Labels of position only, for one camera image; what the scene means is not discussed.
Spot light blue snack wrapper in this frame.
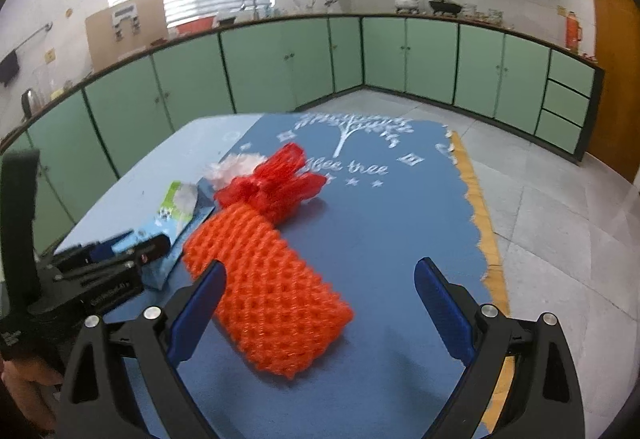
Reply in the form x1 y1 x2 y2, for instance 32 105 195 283
112 178 215 291

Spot white tissue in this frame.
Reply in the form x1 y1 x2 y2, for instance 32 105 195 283
204 153 267 191

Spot orange foam fruit net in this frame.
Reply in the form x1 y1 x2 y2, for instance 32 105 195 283
182 204 354 379

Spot red plastic bag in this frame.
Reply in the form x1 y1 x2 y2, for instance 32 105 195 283
214 142 328 225

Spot chrome kitchen faucet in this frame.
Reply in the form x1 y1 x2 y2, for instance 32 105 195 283
240 0 259 21

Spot green lower kitchen cabinets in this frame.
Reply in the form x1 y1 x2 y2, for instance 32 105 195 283
2 15 604 253

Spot person's left hand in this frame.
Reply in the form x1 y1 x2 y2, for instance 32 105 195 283
1 358 63 433

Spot steel electric kettle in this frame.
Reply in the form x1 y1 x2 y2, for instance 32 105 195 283
21 88 42 120

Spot dark hanging towel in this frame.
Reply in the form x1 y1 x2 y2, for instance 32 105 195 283
0 50 20 87

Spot brown cardboard box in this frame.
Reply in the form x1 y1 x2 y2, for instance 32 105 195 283
85 0 168 72

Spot red plastic basin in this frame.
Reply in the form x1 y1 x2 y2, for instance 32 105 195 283
176 16 215 36

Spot blue patterned table mat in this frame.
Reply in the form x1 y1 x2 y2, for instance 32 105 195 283
52 112 511 439

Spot white cooking pot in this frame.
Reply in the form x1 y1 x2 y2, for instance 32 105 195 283
394 0 420 14

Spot orange thermos flask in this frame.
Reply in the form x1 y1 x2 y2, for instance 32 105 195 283
565 11 582 54

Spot black wok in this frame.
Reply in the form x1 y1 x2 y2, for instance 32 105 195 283
428 0 462 17

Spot wooden door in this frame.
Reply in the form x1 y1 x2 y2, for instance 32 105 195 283
588 0 639 182

